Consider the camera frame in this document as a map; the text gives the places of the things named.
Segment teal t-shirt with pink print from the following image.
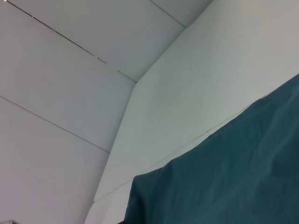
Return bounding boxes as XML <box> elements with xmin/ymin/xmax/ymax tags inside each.
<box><xmin>123</xmin><ymin>74</ymin><xmax>299</xmax><ymax>224</ymax></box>

